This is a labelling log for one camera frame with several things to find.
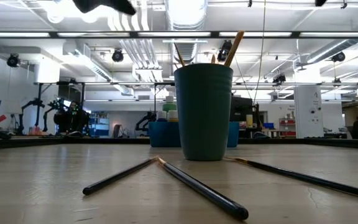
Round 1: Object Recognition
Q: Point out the blue plastic tray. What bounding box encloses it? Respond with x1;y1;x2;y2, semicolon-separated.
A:
149;121;241;149

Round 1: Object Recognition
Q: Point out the black overhead light bar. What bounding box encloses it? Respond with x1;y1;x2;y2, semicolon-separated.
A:
0;30;358;39

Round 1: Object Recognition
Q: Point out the teal plastic cup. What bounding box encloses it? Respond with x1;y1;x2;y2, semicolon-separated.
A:
174;63;234;162

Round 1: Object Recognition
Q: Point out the thin hanging cable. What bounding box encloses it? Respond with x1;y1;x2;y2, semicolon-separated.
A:
252;0;267;103

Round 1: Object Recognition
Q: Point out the white pillar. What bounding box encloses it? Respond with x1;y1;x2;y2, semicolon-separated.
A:
293;85;321;139

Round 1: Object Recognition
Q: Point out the thin short black paintbrush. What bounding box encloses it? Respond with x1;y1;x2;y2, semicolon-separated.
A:
82;157;157;196

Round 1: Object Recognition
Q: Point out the blue lit shelf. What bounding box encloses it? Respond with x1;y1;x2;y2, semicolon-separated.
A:
88;112;110;138

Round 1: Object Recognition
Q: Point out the black computer monitor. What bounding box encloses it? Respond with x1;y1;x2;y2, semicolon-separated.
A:
232;96;254;122

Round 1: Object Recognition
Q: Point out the black aluminium table frame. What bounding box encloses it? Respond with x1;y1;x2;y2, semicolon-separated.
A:
0;136;358;150

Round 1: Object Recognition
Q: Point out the black tripod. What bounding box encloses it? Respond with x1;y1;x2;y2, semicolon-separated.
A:
9;113;21;133

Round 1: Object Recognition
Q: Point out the thick black paintbrush gold ferrule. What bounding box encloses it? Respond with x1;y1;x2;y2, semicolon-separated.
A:
224;30;246;68

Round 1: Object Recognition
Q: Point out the black background rig frame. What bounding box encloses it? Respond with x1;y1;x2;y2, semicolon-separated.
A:
33;80;358;138

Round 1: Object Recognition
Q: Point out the silver ceiling air duct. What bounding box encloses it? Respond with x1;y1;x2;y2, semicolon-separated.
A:
165;0;208;63

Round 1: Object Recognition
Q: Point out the red storage shelf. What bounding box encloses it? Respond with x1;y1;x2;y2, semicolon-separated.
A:
278;117;296;138

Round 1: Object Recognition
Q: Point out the large green paint bottle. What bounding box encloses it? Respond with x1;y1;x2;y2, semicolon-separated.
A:
162;95;178;113

